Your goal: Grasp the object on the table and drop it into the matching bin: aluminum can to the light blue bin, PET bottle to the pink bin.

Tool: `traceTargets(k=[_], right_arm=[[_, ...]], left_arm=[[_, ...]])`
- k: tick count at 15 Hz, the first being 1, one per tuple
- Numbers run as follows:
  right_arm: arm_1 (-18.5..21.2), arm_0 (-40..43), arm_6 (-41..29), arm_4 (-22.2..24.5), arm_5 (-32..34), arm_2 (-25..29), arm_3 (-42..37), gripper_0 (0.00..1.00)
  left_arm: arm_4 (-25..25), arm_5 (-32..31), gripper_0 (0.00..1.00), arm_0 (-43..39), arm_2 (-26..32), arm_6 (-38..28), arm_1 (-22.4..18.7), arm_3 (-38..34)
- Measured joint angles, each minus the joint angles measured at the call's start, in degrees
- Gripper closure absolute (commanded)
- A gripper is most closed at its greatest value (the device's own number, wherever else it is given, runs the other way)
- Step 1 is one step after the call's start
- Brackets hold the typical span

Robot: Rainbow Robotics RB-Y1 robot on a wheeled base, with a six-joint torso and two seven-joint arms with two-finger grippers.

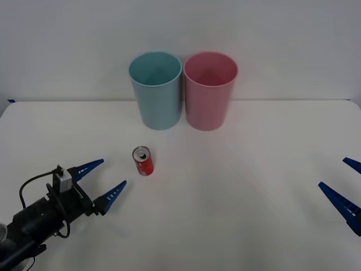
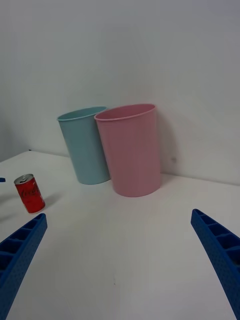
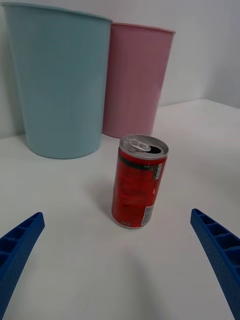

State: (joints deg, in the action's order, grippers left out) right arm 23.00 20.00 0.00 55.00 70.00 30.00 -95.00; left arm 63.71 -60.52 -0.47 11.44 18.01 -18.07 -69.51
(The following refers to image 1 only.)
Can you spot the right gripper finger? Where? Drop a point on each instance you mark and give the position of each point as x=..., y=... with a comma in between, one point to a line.
x=342, y=204
x=354, y=162

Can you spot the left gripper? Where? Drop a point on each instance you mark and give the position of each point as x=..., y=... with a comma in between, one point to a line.
x=74, y=201

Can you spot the red drink can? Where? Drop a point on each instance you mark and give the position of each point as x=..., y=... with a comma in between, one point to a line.
x=144, y=165

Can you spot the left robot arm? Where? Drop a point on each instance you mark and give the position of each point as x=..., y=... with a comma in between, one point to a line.
x=31, y=221

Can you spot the pale blue plastic bin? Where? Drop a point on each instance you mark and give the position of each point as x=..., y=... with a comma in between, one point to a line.
x=159, y=104

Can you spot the pink plastic bin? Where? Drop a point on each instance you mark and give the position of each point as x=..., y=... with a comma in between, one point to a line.
x=207, y=105

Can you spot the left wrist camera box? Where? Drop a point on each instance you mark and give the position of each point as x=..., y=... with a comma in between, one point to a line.
x=64, y=182

